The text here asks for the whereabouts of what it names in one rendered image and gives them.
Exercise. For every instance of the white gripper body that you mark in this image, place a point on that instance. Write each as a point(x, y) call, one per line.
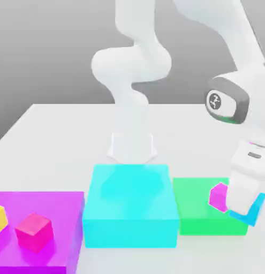
point(241, 192)

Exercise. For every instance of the small blue cube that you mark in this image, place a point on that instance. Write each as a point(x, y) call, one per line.
point(257, 209)

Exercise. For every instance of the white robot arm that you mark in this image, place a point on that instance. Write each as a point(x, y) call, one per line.
point(132, 64)

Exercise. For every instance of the small magenta cube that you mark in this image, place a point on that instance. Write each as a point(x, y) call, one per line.
point(217, 197)

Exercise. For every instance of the small pink cube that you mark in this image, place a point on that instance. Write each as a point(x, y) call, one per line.
point(33, 233)

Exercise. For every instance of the large green box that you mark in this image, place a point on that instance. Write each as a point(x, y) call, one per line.
point(192, 205)

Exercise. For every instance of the large cyan box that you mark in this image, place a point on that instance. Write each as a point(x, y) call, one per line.
point(130, 205)

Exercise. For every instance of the large magenta box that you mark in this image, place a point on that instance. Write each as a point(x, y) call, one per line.
point(48, 203)

